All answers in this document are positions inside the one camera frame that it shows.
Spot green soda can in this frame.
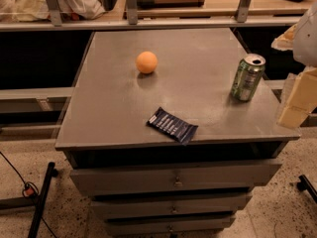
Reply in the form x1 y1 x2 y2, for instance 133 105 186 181
231 54 265 102

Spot grey metal bracket middle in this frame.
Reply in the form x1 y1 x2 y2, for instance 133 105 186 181
126 0 138 25

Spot black stand leg left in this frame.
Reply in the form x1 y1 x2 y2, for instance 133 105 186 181
0 162 58 238

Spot grey metal bracket right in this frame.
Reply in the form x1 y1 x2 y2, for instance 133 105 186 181
235 0 252 23

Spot bottom grey drawer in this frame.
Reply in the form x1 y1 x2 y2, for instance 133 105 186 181
106 214 235 236

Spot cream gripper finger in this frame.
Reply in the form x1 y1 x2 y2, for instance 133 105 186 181
271 24 297 51
277 66 317 128

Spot grey drawer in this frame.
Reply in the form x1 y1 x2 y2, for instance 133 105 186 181
91 192 252 219
70 159 281 196
106 214 235 236

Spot grey drawer cabinet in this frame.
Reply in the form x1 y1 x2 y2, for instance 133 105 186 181
55 29 299 236

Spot grey metal bracket left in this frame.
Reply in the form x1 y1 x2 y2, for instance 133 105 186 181
46 0 62 27

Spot top grey drawer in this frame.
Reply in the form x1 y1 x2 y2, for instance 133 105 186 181
70 159 281 196

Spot black cable with red clip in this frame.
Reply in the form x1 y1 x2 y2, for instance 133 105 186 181
0 151 58 238

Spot wooden board on shelf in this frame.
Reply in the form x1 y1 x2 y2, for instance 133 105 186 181
137 0 205 9

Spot dark blue snack bar wrapper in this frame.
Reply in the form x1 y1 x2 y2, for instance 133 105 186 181
147 107 198 145

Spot middle grey drawer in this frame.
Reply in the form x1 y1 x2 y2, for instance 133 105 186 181
91 192 252 219

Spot orange fruit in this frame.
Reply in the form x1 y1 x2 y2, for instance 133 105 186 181
136 52 159 74

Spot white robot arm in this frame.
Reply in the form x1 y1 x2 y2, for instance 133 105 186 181
271 2 317 128

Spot white cloth bundle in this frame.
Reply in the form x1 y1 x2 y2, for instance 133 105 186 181
0 0 105 22

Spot grey metal bracket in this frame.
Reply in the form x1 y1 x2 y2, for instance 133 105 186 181
235 0 252 23
126 0 138 25
46 0 62 27

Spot black stand foot right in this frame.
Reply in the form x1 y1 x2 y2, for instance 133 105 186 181
296 175 317 203

